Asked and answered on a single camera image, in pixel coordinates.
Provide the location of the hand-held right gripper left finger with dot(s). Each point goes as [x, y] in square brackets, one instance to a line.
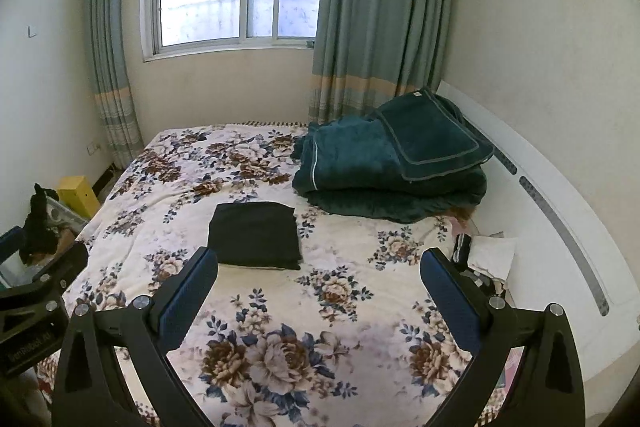
[189, 294]

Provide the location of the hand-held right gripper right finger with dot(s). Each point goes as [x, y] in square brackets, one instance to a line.
[450, 297]

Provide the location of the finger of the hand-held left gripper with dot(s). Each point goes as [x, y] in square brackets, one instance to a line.
[55, 277]

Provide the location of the dark garment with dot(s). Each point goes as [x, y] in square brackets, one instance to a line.
[255, 234]

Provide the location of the small black pouch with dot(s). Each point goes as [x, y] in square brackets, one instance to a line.
[462, 249]

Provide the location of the black bundle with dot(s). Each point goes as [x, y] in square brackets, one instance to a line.
[40, 227]

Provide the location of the white crumpled cloth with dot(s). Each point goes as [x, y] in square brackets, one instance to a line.
[492, 257]

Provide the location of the clear plastic storage box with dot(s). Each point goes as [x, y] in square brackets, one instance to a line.
[67, 219]

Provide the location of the yellow box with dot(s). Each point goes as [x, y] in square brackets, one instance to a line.
[80, 197]

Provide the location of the pink item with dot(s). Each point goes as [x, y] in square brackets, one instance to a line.
[512, 367]

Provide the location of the floral blanket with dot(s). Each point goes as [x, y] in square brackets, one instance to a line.
[350, 257]

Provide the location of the dark green piped pillow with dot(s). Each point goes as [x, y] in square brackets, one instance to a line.
[430, 137]

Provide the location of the white headboard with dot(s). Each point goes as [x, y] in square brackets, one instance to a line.
[550, 167]

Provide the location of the dark green quilt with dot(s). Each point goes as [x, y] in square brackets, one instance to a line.
[350, 157]

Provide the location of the narrow teal striped curtain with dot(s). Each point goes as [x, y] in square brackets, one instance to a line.
[107, 57]

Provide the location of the wide teal striped curtain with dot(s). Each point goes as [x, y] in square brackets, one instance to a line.
[380, 7]

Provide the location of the wall socket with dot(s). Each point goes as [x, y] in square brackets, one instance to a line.
[93, 148]

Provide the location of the wall hook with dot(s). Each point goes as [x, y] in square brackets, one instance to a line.
[32, 32]

